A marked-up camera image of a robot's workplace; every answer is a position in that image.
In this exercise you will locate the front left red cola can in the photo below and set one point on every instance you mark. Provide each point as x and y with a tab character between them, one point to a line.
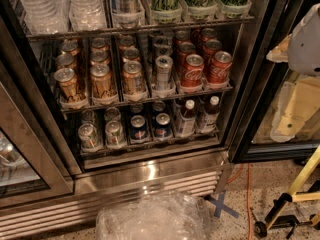
192	71

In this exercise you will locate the right water bottle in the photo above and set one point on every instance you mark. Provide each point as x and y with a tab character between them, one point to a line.
87	15

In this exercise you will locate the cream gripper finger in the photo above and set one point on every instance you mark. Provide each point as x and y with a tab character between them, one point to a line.
279	54

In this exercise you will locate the red cola can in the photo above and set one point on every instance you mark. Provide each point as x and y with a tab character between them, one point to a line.
192	71
219	69

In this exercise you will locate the left water bottle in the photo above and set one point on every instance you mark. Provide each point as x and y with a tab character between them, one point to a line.
46	16

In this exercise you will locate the front blue cola can right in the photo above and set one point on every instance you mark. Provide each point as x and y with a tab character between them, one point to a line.
162	128

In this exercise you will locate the blue cola can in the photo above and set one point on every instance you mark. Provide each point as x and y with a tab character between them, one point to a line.
138	128
162	128

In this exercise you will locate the front orange can left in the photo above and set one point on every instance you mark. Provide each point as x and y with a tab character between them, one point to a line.
69	85

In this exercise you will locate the front green can right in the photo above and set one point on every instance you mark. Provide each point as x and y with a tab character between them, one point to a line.
114	133

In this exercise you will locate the dark plastic bottle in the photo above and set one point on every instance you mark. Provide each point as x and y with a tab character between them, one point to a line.
208	115
186	119

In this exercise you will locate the clear plastic bag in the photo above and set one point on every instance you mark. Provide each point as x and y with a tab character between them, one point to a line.
167	216

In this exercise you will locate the yellow black stand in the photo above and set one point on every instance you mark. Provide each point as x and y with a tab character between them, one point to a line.
274	219

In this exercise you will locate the middle wire shelf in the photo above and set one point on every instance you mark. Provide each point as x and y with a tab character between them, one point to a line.
121	99

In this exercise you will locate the front right red cola can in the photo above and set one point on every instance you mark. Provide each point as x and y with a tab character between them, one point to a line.
219	69

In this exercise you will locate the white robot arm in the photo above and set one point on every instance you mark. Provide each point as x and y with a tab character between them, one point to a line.
301	49

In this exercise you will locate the orange can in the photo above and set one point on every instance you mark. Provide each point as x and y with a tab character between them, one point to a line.
69	85
134	82
102	81

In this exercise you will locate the front silver slim can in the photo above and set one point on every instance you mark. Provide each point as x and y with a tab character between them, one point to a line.
164	66

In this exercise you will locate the water bottle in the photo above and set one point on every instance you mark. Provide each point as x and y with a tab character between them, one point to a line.
87	15
46	16

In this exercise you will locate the wire shelf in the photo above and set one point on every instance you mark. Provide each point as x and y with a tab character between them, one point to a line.
121	99
139	29

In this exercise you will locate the front orange can right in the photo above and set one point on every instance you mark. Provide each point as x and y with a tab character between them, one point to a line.
134	82

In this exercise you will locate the steel fridge vent grille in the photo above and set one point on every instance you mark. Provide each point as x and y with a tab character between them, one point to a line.
94	193

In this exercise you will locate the right glass fridge door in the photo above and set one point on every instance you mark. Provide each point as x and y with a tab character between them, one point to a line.
277	108

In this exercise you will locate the front green can left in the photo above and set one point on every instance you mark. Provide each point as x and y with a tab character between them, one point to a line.
88	136

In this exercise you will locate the blue tape cross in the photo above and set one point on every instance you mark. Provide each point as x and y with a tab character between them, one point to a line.
220	206

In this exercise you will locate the front blue cola can left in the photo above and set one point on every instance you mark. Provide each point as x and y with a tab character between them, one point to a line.
138	128

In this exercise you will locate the open glass fridge door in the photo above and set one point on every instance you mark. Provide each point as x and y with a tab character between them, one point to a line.
31	169

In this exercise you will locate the front orange can middle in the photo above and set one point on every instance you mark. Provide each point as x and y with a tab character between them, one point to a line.
102	81

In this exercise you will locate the upper wire shelf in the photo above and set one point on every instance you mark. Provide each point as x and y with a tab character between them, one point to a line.
139	29

